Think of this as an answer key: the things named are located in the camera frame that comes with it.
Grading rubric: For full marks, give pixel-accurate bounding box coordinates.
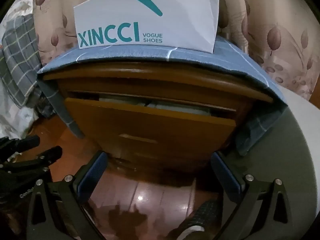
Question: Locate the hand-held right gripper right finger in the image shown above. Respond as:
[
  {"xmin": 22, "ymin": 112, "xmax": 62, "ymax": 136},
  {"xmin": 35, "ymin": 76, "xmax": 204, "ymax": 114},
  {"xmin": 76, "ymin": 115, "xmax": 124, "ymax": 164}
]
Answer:
[{"xmin": 210, "ymin": 151, "xmax": 293, "ymax": 240}]

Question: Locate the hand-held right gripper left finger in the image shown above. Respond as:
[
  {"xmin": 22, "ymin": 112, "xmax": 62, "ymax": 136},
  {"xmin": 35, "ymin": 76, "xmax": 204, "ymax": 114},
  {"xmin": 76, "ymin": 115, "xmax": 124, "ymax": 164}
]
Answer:
[{"xmin": 26, "ymin": 150, "xmax": 109, "ymax": 240}]

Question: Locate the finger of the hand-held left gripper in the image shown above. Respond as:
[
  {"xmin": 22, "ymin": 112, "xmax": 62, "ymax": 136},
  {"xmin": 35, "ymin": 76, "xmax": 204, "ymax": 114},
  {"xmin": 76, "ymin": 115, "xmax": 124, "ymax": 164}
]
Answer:
[
  {"xmin": 0, "ymin": 146, "xmax": 63, "ymax": 178},
  {"xmin": 0, "ymin": 135, "xmax": 40, "ymax": 155}
]

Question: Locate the wooden drawer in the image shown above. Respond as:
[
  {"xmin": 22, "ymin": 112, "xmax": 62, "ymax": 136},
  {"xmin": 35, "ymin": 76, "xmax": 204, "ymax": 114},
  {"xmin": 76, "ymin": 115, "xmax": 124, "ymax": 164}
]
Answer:
[{"xmin": 64, "ymin": 91, "xmax": 237, "ymax": 165}]

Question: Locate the white shoe box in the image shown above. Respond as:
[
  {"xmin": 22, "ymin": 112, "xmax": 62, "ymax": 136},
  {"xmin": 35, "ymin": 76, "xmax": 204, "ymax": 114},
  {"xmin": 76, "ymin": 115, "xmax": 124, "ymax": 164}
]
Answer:
[{"xmin": 73, "ymin": 0, "xmax": 220, "ymax": 54}]

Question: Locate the white crumpled plastic bag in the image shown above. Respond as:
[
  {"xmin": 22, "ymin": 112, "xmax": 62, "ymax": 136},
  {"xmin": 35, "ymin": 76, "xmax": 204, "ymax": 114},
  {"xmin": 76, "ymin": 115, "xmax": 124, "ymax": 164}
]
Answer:
[{"xmin": 0, "ymin": 100, "xmax": 48, "ymax": 140}]

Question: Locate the person's plaid trouser leg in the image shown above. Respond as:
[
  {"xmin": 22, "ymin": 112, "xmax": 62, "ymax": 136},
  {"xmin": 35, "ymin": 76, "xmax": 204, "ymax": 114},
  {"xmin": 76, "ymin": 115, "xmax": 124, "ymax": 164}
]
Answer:
[{"xmin": 175, "ymin": 199, "xmax": 223, "ymax": 240}]

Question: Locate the grey plaid bedding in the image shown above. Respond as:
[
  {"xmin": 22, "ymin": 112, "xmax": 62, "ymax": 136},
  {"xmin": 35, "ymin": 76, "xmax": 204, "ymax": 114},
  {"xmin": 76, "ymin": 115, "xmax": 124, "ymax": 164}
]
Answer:
[{"xmin": 0, "ymin": 14, "xmax": 54, "ymax": 109}]

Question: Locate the wooden nightstand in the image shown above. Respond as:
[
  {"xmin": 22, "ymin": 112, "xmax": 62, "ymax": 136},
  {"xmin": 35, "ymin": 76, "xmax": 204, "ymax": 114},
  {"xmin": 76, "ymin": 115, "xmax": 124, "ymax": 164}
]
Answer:
[{"xmin": 42, "ymin": 61, "xmax": 274, "ymax": 173}]

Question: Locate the blue checked cloth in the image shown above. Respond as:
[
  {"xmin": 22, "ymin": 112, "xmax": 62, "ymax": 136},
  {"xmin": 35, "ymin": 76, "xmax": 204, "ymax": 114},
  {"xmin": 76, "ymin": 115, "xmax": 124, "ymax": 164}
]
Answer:
[{"xmin": 37, "ymin": 35, "xmax": 288, "ymax": 157}]

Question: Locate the white crumpled cloth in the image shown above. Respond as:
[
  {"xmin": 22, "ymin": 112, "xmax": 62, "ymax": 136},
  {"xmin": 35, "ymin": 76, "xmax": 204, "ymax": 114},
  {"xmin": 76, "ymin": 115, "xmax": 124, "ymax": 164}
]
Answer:
[{"xmin": 14, "ymin": 0, "xmax": 35, "ymax": 22}]

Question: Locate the leaf-printed curtain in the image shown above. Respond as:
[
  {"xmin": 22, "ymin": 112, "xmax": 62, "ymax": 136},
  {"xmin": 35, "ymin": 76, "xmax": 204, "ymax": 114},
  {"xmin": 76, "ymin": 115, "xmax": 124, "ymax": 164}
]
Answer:
[{"xmin": 32, "ymin": 0, "xmax": 320, "ymax": 100}]

